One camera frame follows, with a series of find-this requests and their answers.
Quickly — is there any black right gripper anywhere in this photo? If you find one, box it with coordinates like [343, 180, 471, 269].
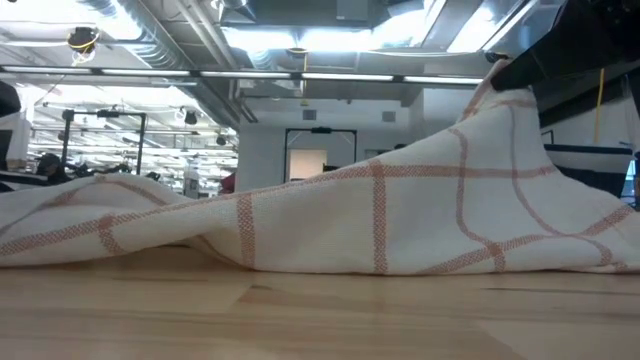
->
[489, 0, 640, 93]

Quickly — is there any white towel with red checks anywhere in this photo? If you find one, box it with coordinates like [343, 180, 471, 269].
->
[0, 58, 640, 277]

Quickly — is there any navy blue fabric bin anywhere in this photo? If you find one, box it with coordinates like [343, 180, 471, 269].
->
[542, 143, 636, 199]

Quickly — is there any person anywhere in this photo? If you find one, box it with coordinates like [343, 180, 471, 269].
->
[35, 152, 72, 186]

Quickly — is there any black slanted wall beam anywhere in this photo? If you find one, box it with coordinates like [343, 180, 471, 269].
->
[537, 74, 640, 129]

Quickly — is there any yellow cable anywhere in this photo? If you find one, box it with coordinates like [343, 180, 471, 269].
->
[592, 67, 607, 146]

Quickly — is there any black ceiling cable reel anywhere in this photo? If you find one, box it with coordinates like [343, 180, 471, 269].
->
[67, 25, 101, 64]

